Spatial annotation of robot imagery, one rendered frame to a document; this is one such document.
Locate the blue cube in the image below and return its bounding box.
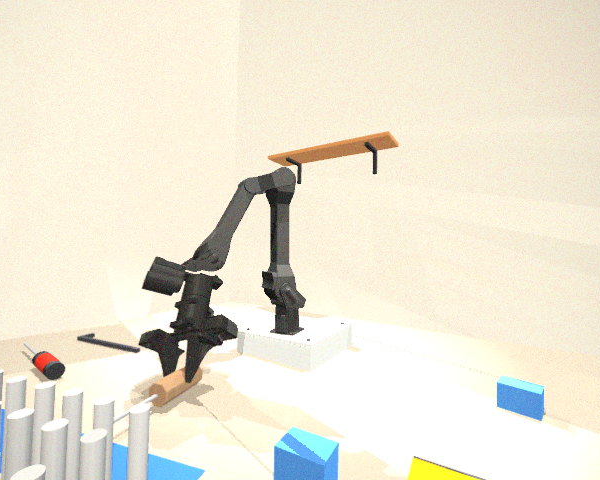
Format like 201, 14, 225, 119
497, 375, 545, 421
273, 427, 339, 480

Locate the red and black screwdriver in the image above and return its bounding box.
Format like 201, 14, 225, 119
23, 342, 66, 380

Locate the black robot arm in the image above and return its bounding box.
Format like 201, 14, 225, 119
141, 167, 306, 336

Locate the blue flat strip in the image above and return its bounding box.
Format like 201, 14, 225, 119
0, 409, 206, 480

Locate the grey l-shaped metal rod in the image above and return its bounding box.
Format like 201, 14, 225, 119
77, 333, 141, 354

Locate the yellow cube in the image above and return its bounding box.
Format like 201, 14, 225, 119
407, 456, 486, 480

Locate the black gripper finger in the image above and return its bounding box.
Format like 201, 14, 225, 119
184, 333, 220, 383
152, 341, 185, 377

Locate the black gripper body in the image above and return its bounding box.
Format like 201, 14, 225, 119
139, 294, 238, 353

